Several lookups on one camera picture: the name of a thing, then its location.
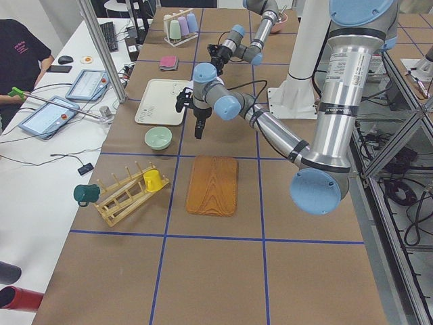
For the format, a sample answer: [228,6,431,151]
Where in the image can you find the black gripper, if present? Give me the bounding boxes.
[207,44,230,76]
[193,106,212,139]

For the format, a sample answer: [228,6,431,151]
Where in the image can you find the white plate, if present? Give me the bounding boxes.
[186,77,225,89]

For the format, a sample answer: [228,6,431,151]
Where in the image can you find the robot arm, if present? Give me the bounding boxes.
[207,0,279,76]
[191,1,399,215]

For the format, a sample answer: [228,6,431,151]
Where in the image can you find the cream bear tray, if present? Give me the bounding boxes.
[135,79,189,126]

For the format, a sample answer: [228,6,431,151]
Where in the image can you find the green bowl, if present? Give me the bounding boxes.
[144,126,173,150]

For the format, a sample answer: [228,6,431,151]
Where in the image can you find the purple cup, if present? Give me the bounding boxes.
[177,16,189,37]

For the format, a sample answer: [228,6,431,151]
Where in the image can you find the blue cup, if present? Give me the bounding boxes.
[186,12,198,33]

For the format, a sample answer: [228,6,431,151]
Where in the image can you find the pink sponge cloth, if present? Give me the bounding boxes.
[160,56,178,69]

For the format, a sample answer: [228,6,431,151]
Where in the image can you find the white cup rack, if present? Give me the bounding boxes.
[163,8,199,47]

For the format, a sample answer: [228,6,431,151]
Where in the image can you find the wooden cutting board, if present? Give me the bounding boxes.
[185,156,238,217]

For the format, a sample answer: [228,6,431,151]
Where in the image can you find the green cup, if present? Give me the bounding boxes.
[169,20,182,42]

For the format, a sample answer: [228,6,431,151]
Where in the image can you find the yellow mug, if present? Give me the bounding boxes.
[143,169,164,192]

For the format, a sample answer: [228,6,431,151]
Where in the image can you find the pink bowl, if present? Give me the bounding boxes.
[271,13,288,33]

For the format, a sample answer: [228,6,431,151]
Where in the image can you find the wooden mug rack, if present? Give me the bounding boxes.
[93,162,170,227]

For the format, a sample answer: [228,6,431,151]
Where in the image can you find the small black device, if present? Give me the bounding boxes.
[77,163,94,175]

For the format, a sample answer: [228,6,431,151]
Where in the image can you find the black keyboard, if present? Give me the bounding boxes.
[99,22,118,52]

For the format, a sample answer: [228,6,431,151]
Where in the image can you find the teach pendant far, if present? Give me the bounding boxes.
[66,69,110,102]

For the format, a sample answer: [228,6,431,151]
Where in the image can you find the teach pendant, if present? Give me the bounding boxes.
[66,69,110,102]
[18,103,77,139]

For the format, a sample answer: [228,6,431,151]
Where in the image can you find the dark green mug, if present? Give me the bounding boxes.
[73,184,101,207]

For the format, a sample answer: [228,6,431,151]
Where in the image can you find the teach pendant near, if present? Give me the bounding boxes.
[18,103,77,139]

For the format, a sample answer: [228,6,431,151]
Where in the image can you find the black computer mouse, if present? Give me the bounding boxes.
[58,55,74,65]

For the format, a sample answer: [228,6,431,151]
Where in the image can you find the black smartphone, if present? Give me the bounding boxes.
[47,65,72,74]

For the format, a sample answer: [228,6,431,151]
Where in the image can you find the metal rod tool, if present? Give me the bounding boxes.
[7,87,114,123]

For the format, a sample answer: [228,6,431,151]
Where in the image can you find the person in black shirt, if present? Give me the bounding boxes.
[1,19,54,129]

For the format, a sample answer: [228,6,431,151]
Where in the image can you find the red bottle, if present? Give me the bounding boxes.
[1,286,44,312]

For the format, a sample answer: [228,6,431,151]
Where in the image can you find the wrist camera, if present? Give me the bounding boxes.
[175,87,193,113]

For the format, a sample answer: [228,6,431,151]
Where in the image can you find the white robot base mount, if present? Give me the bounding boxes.
[268,0,330,119]

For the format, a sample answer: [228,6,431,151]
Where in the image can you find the aluminium frame post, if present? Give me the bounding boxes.
[77,0,127,104]

